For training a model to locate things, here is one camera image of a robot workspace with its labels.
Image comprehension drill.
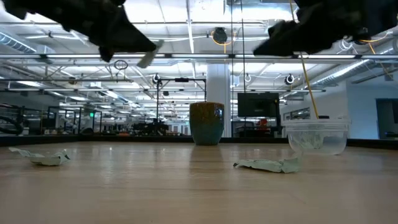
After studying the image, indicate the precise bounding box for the yellow hanging cable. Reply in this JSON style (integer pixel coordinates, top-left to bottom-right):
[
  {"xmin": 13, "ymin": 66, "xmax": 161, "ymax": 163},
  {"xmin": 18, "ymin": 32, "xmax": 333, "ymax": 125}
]
[{"xmin": 300, "ymin": 51, "xmax": 320, "ymax": 119}]

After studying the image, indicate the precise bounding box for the brown and teal ceramic mug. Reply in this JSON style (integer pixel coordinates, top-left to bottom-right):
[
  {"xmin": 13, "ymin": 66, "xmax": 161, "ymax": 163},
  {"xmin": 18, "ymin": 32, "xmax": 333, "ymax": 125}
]
[{"xmin": 189, "ymin": 101, "xmax": 225, "ymax": 146}]

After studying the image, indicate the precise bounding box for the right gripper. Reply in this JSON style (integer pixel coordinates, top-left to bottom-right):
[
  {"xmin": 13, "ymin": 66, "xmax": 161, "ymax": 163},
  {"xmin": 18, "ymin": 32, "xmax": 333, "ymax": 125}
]
[{"xmin": 252, "ymin": 0, "xmax": 371, "ymax": 57}]

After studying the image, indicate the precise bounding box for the dark blue door panel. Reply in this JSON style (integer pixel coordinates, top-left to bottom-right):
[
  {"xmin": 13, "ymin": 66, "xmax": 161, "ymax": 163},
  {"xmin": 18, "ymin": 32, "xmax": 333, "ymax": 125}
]
[{"xmin": 375, "ymin": 98, "xmax": 398, "ymax": 140}]

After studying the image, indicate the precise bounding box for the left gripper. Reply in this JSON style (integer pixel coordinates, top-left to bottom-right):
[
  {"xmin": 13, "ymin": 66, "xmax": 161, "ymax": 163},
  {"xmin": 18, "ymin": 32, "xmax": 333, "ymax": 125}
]
[{"xmin": 58, "ymin": 0, "xmax": 158, "ymax": 63}]

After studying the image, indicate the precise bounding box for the long pale green wrapper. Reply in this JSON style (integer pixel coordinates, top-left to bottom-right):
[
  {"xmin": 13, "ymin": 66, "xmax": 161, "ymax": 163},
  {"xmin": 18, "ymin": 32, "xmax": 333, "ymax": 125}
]
[{"xmin": 233, "ymin": 157, "xmax": 300, "ymax": 174}]

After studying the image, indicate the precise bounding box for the black monitor screen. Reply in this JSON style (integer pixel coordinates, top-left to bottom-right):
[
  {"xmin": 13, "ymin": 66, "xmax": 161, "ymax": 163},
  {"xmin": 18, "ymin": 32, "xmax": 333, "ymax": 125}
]
[{"xmin": 237, "ymin": 92, "xmax": 280, "ymax": 118}]

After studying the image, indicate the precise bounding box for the black hanging cable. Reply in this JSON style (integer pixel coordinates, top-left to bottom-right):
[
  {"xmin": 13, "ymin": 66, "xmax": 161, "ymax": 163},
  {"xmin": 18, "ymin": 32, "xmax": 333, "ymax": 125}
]
[
  {"xmin": 229, "ymin": 0, "xmax": 234, "ymax": 138},
  {"xmin": 239, "ymin": 0, "xmax": 246, "ymax": 94}
]

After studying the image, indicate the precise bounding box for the black aluminium table frame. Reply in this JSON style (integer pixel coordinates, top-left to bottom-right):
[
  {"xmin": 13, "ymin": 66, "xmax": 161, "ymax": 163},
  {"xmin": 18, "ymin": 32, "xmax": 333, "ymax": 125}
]
[{"xmin": 0, "ymin": 136, "xmax": 398, "ymax": 149}]

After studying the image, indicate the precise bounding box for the black metal rig frame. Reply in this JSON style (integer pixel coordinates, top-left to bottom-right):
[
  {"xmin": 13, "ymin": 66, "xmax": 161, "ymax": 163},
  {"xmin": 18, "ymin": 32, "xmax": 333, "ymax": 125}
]
[{"xmin": 156, "ymin": 77, "xmax": 207, "ymax": 138}]

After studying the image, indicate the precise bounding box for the black ceiling cord reel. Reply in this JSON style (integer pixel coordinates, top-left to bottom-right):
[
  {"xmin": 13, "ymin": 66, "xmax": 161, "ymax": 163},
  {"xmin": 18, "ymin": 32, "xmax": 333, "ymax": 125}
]
[{"xmin": 211, "ymin": 27, "xmax": 229, "ymax": 45}]

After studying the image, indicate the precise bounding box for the clear plastic bowl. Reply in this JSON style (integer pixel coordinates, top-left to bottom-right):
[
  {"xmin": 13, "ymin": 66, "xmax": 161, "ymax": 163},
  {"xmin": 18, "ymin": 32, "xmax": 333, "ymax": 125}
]
[{"xmin": 281, "ymin": 118, "xmax": 351, "ymax": 156}]

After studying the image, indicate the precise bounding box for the white building column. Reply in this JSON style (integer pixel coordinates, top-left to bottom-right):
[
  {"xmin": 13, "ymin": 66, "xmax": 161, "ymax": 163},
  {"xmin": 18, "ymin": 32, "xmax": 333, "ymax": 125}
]
[{"xmin": 206, "ymin": 63, "xmax": 232, "ymax": 138}]

